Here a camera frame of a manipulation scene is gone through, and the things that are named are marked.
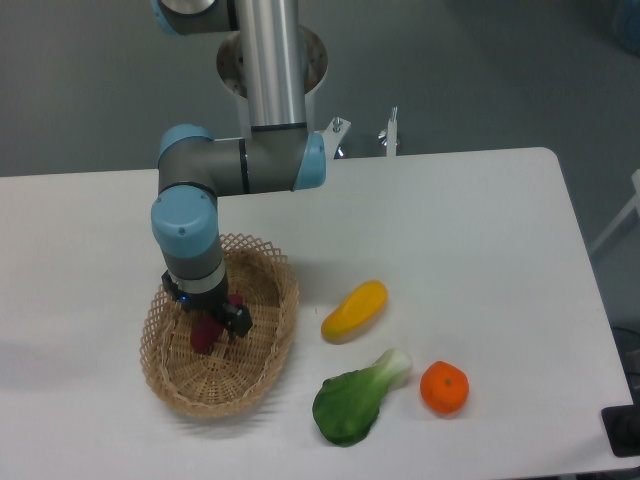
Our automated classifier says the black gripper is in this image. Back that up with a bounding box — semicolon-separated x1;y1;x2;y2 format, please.
161;270;252;340

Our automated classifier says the purple sweet potato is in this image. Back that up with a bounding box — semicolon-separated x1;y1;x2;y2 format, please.
190;294;244;354

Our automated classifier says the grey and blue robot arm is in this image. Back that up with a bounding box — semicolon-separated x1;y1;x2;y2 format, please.
151;1;327;338

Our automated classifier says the woven wicker basket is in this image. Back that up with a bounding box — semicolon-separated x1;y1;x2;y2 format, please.
140;234;299;419

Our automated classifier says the yellow mango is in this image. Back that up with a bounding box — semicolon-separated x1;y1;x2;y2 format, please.
320;280;388;344

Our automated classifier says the green bok choy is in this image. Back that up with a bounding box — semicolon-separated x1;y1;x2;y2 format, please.
312;348;413;447

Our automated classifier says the orange tangerine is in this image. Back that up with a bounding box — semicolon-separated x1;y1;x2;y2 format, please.
420;361;470;414

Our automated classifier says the black box at table edge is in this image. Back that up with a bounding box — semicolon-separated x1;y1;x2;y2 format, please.
601;405;639;458

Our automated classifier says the blue object top right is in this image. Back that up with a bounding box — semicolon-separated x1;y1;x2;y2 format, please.
612;0;640;55

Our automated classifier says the white frame at right edge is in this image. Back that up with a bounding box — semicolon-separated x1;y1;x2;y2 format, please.
588;170;640;258

